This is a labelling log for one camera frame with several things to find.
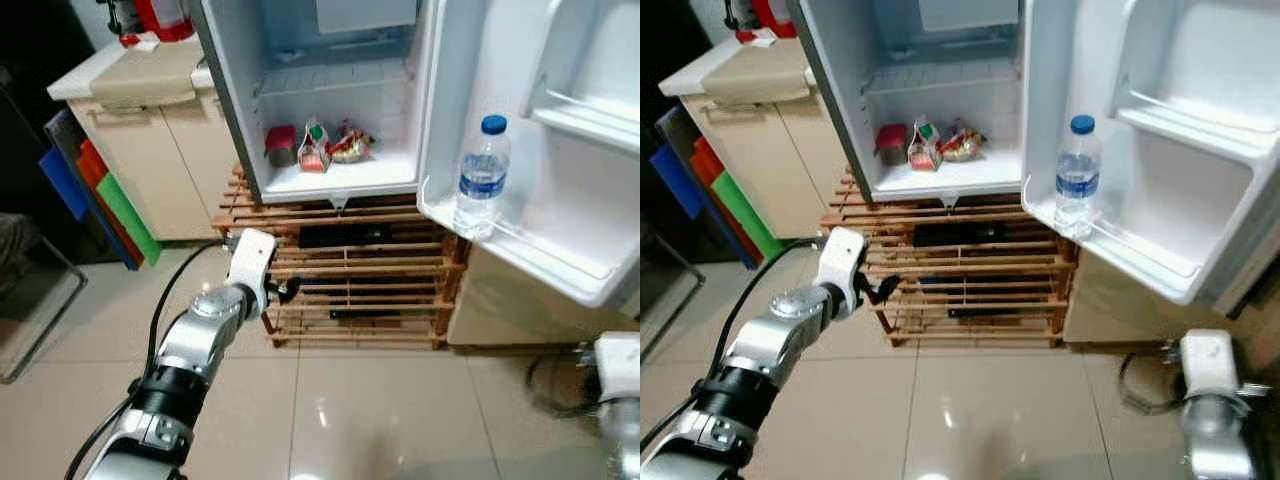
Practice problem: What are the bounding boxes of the black flat box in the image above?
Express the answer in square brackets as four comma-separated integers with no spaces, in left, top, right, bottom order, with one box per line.
[911,221,1007,249]
[297,223,394,250]

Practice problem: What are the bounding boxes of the small grey fridge body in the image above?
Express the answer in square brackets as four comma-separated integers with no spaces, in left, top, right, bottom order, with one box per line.
[188,0,443,207]
[786,0,1046,204]

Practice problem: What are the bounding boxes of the wooden slatted rack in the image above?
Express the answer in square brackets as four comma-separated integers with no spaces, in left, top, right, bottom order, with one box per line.
[212,164,470,352]
[819,164,1080,350]

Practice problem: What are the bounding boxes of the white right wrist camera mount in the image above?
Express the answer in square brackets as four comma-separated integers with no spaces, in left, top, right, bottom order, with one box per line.
[594,333,641,401]
[1180,330,1243,397]

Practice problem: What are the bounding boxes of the clear fridge shelf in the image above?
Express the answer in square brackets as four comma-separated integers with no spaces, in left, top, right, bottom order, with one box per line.
[859,54,1022,97]
[251,57,417,100]

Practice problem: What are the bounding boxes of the beige counter cloth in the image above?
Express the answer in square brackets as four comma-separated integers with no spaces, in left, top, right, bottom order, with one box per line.
[699,38,815,107]
[87,40,203,110]

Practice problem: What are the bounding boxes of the white freezer compartment flap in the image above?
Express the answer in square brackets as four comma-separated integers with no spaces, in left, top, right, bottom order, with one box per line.
[917,0,1022,32]
[314,0,420,37]

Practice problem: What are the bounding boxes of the beige kitchen cabinet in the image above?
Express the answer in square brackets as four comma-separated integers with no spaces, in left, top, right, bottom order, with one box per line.
[657,38,846,241]
[47,40,243,243]

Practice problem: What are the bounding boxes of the white green red carton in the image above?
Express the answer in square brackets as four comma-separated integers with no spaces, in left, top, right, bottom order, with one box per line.
[906,117,942,172]
[297,116,334,174]

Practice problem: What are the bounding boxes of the orange flat board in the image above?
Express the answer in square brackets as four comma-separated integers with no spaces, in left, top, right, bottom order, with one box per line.
[74,137,133,263]
[689,134,743,253]

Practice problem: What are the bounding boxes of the low beige cabinet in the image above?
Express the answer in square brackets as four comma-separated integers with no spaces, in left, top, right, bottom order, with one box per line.
[448,244,641,348]

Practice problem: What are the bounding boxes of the green flat board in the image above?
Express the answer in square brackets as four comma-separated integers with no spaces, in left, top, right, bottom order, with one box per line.
[711,169,787,263]
[96,171,164,267]

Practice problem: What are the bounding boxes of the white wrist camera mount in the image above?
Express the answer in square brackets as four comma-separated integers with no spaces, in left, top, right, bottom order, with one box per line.
[815,227,869,317]
[1180,330,1243,397]
[594,333,641,401]
[227,229,279,317]

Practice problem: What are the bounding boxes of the white door bottle shelf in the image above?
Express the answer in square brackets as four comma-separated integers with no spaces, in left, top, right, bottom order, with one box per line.
[416,176,622,308]
[1021,174,1217,308]

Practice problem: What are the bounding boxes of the colourful snack packet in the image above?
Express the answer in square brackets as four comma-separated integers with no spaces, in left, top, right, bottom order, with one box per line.
[938,119,987,164]
[330,121,379,165]

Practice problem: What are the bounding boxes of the grey fridge door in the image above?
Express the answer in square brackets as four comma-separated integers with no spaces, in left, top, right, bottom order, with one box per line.
[1020,0,1280,319]
[414,0,641,313]

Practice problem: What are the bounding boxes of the black metal chair frame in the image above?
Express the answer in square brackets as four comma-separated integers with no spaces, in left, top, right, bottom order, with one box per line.
[640,234,707,363]
[0,214,90,387]

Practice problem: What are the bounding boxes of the red-lidded dark container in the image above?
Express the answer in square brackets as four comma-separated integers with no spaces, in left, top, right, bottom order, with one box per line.
[874,122,910,167]
[262,124,299,169]

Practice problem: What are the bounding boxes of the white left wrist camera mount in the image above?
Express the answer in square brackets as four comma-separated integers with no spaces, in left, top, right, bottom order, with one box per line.
[815,227,869,317]
[227,229,279,317]

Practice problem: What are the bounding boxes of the clear blue-capped water bottle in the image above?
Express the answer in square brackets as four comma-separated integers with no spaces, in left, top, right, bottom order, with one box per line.
[452,113,513,242]
[1052,113,1104,242]

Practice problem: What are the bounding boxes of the red kitchen appliance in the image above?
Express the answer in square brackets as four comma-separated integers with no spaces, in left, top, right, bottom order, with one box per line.
[735,0,799,42]
[120,0,197,46]

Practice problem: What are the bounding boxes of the deep white door bin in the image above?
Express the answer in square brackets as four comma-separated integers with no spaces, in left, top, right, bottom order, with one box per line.
[521,0,641,154]
[1107,0,1280,167]

